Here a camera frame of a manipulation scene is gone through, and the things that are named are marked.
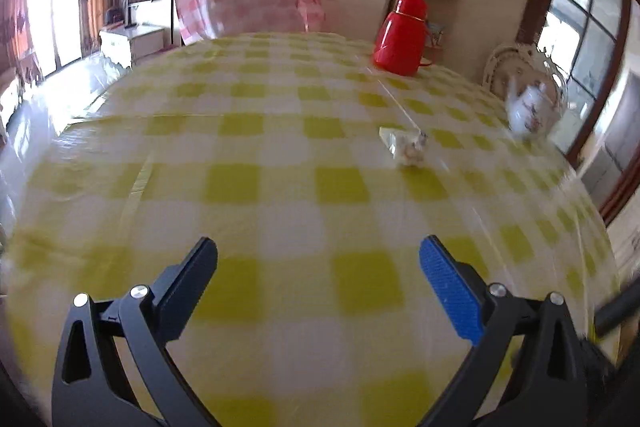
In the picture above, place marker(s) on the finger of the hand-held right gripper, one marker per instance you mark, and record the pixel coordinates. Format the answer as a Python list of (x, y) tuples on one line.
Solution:
[(617, 313)]

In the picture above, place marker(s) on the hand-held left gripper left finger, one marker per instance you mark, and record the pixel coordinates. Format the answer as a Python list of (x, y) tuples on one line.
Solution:
[(192, 267)]

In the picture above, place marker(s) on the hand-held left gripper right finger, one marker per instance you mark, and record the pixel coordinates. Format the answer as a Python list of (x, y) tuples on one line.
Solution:
[(450, 292)]

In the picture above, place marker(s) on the yellow checked tablecloth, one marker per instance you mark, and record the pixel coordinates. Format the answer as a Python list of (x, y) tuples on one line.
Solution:
[(280, 147)]

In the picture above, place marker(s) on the small white snack packet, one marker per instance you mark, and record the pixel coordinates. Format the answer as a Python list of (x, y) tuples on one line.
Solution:
[(402, 147)]

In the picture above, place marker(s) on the grey refrigerator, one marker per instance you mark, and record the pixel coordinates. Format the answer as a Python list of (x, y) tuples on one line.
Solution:
[(620, 132)]

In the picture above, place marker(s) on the white floral teapot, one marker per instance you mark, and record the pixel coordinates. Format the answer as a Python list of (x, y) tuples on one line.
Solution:
[(532, 109)]

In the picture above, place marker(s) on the white television cabinet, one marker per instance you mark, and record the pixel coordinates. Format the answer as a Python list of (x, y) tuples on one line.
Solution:
[(132, 44)]

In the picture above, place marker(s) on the white ornate chair back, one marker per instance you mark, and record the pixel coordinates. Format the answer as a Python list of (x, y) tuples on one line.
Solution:
[(500, 67)]

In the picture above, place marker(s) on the red thermos jug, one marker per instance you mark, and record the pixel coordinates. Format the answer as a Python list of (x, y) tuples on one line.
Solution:
[(400, 42)]

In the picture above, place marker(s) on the small printed card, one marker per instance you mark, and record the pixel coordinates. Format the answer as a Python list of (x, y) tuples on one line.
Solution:
[(436, 34)]

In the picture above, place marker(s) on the dark round ornament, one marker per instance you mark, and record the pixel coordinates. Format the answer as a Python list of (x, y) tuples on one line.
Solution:
[(114, 16)]

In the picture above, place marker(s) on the glass panel door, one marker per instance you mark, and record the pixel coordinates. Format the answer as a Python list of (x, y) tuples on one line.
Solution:
[(575, 7)]

